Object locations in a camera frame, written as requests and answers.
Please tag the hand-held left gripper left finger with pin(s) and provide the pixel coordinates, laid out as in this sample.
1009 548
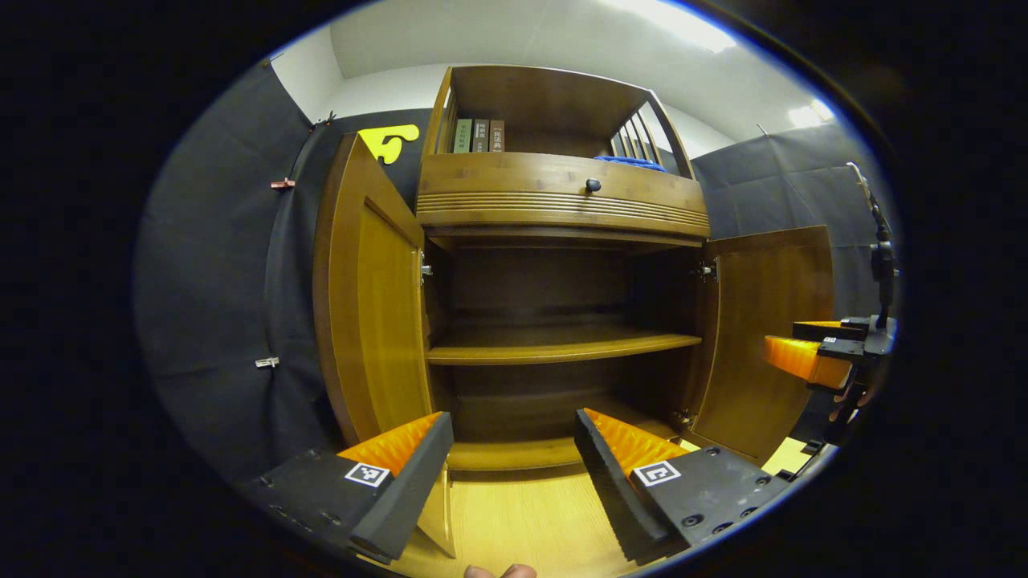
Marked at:
409 490

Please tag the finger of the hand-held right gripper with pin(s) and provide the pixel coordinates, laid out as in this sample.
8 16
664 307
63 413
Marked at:
839 350
823 331

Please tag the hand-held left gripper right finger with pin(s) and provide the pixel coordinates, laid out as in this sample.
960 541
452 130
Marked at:
614 490

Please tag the wooden cabinet door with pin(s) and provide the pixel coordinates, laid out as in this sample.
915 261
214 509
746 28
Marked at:
755 321
377 321

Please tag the wooden double-door shoe cabinet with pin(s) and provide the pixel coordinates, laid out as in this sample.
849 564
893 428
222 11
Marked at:
546 281

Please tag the metal door hinge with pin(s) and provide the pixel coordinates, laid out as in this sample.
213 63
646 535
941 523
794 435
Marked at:
425 269
683 417
707 270

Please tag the wooden inner shelf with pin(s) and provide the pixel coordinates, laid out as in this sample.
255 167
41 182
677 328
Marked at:
554 349

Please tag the silver clip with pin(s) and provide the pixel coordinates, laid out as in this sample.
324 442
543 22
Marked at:
267 362

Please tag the small ceiling light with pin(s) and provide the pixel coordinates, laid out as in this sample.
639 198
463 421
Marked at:
811 114

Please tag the blue cloth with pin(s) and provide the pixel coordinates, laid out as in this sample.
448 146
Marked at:
630 163

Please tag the black backdrop cloth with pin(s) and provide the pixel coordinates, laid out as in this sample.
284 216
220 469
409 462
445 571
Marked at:
217 281

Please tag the pink clip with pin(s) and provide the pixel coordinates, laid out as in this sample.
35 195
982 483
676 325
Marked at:
283 184

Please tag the long ceiling light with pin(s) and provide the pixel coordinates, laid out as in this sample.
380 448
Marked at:
683 24

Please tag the grey-brown book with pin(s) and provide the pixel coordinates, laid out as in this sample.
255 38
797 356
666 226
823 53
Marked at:
480 136

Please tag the brown book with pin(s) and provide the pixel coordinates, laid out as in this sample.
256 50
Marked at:
497 136

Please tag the black clip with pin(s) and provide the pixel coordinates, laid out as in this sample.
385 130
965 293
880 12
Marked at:
325 120

